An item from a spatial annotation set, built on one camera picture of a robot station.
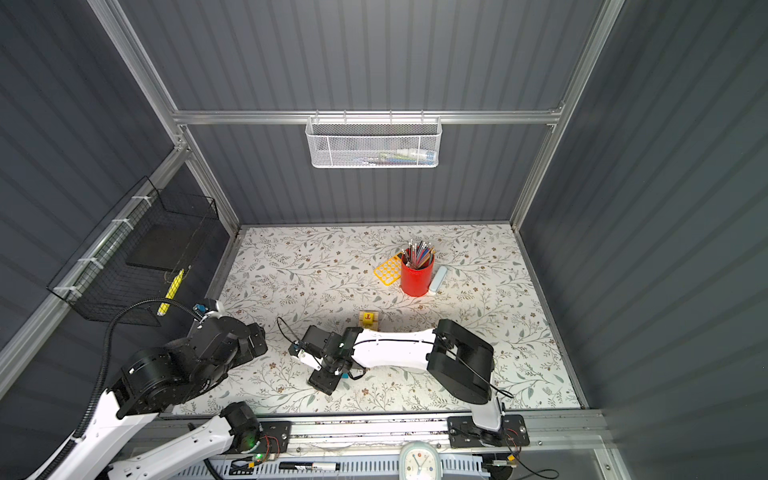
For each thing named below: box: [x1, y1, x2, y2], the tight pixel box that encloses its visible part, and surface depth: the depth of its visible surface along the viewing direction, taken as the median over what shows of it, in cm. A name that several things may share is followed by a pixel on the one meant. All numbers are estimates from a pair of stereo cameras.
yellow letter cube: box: [358, 310, 379, 330], surface depth 91 cm
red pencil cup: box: [401, 254, 435, 297], surface depth 101 cm
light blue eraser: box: [430, 266, 448, 293], surface depth 102 cm
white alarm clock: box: [399, 441, 442, 480], surface depth 69 cm
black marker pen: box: [279, 462, 341, 471], surface depth 71 cm
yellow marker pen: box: [156, 268, 185, 317], surface depth 70 cm
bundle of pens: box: [401, 239, 437, 269], surface depth 96 cm
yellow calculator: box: [374, 252, 402, 286], surface depth 107 cm
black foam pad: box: [126, 223, 201, 271], surface depth 77 cm
